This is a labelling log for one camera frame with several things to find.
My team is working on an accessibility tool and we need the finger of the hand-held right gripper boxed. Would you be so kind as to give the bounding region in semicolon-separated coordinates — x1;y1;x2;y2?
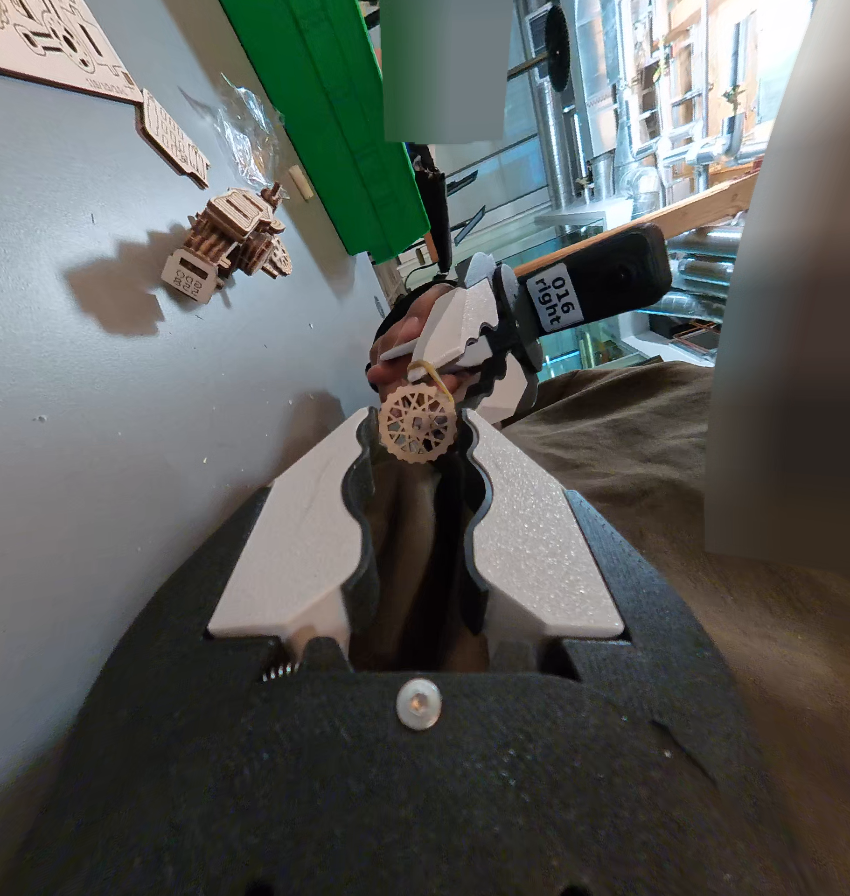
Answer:
469;335;539;429
413;282;501;372

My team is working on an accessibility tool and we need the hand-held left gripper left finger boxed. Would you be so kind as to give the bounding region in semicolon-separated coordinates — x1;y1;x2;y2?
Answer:
207;408;382;664

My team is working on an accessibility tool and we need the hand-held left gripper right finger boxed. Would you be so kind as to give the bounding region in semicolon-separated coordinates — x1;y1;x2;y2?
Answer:
459;408;627;664

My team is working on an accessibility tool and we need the yellow rubber band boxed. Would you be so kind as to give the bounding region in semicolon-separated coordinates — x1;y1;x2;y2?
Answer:
406;360;457;408

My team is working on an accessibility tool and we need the small wooden gear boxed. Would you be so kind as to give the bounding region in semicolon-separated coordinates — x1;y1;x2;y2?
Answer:
378;386;460;464

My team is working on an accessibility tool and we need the wooden model car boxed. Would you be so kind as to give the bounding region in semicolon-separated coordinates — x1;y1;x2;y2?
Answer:
161;182;294;303

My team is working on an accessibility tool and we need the person's right hand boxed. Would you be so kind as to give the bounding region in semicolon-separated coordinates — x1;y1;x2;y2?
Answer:
367;286;462;400

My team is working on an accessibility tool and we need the slanted wooden beam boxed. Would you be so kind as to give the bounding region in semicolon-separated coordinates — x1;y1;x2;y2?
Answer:
515;171;758;277

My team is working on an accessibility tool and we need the black floor lamp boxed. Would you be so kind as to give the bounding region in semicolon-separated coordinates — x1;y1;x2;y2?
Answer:
508;3;573;92

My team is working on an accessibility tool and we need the green plastic bin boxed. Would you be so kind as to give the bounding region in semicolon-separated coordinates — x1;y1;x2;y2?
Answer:
218;0;431;256

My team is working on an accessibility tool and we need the clear plastic bag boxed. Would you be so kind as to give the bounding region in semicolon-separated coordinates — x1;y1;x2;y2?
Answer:
179;70;284;191

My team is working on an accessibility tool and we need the small slotted wooden piece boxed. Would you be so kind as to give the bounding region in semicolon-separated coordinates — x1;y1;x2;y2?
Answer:
139;87;211;190

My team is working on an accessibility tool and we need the wooden puzzle sheet with gear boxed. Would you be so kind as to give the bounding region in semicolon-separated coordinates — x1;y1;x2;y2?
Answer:
0;0;145;106

